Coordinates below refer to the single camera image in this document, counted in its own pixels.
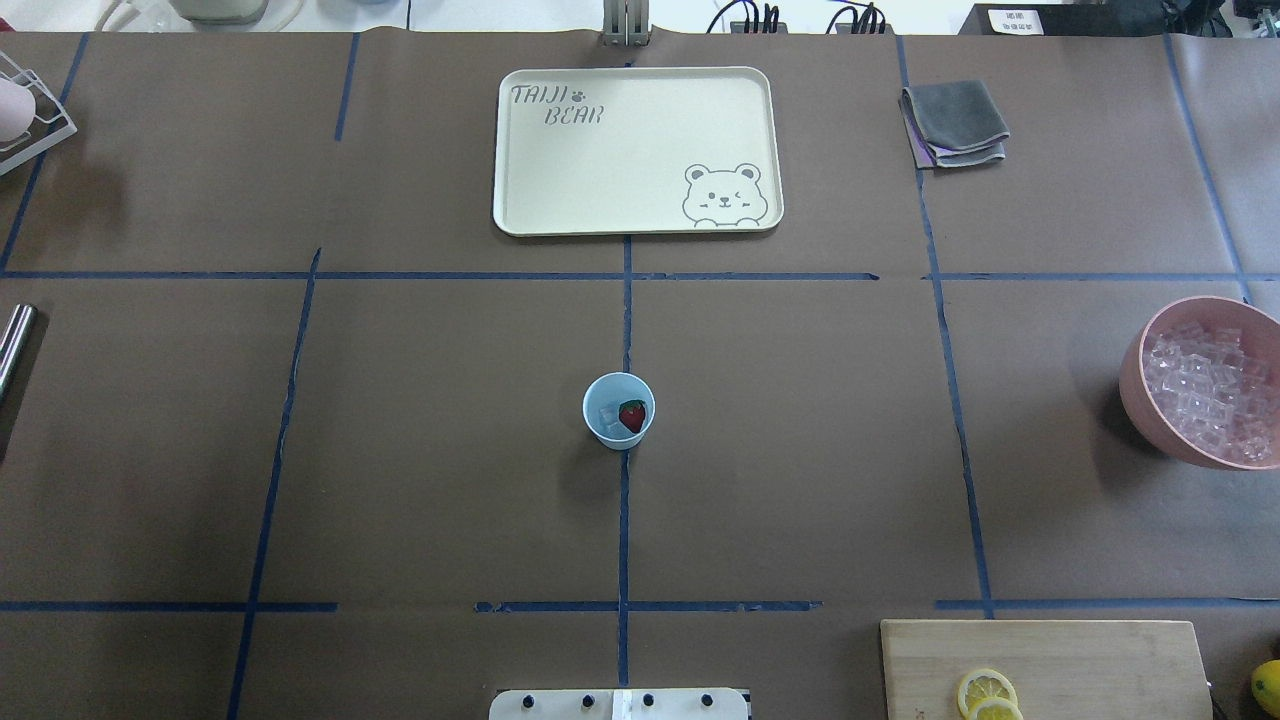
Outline lemon slices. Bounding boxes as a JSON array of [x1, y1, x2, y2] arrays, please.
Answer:
[[955, 667, 1024, 719]]

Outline pink bowl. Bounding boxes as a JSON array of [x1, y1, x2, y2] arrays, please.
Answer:
[[1119, 296, 1279, 471]]

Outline pink cup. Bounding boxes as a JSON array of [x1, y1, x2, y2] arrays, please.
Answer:
[[0, 77, 36, 145]]

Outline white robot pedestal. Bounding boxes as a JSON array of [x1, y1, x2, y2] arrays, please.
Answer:
[[488, 687, 753, 719]]

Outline ice cube in cup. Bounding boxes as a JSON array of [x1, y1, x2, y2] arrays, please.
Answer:
[[596, 404, 626, 433]]

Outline grey folded cloth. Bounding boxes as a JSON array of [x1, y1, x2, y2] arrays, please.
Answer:
[[899, 79, 1010, 170]]

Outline steel muddler black tip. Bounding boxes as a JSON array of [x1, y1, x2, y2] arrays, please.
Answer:
[[0, 304, 38, 398]]

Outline yellow lemon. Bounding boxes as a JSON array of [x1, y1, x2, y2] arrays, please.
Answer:
[[1249, 659, 1280, 719]]

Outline light blue cup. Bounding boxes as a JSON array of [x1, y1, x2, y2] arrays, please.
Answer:
[[581, 372, 657, 450]]

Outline aluminium frame post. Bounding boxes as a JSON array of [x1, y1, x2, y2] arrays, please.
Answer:
[[602, 0, 652, 47]]

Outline red strawberry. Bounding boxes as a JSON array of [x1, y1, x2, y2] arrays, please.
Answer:
[[617, 398, 648, 434]]

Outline bamboo cutting board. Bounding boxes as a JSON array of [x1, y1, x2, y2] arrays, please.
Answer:
[[879, 619, 1213, 719]]

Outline cream bear tray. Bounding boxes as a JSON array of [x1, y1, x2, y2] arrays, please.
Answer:
[[492, 67, 785, 237]]

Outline white cup rack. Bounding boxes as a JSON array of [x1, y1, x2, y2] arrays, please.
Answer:
[[1, 53, 78, 176]]

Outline pile of ice cubes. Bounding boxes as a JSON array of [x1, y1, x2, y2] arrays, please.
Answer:
[[1142, 322, 1279, 466]]

